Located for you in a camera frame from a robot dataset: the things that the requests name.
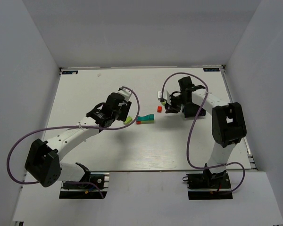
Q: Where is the teal arch block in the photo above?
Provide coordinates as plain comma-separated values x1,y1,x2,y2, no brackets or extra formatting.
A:
136,115,150,121

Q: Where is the long green block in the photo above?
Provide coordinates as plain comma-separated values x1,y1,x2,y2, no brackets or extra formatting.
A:
141,120,155,124

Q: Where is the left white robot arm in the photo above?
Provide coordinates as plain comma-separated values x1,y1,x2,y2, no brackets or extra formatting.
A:
25,89,132,187

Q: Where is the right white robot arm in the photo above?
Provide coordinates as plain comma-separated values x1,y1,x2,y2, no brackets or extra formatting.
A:
158,73,247,187

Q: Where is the flat green block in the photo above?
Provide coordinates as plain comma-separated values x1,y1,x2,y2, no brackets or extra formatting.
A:
123,116,133,125

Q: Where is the right blue corner label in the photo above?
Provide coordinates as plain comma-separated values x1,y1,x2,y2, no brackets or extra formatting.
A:
203,68,220,72

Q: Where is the blue corner label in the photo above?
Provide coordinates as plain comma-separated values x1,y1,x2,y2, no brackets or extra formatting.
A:
62,70,78,75
203,68,220,72

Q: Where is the left blue corner label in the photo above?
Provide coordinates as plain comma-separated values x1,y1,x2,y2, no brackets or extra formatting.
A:
62,70,78,75

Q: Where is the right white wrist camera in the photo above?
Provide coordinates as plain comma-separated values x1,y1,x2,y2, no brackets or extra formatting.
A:
158,91,171,104

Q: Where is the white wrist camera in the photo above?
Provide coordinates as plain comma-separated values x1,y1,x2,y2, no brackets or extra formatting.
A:
117,87,132,101
158,91,171,104

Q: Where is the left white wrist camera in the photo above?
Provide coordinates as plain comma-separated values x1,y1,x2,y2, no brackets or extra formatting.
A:
117,87,132,101

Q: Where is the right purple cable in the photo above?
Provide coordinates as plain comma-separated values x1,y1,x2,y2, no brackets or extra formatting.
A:
161,72,246,195

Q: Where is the purple cable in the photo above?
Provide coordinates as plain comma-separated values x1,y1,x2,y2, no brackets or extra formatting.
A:
161,72,246,195
6,86,141,185

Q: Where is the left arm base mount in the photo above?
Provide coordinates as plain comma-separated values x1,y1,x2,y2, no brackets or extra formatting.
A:
59,172,109,200

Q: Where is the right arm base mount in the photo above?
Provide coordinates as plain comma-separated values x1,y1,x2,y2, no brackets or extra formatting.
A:
183,173,233,201

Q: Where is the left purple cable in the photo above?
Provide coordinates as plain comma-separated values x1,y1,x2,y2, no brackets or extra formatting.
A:
6,86,141,185

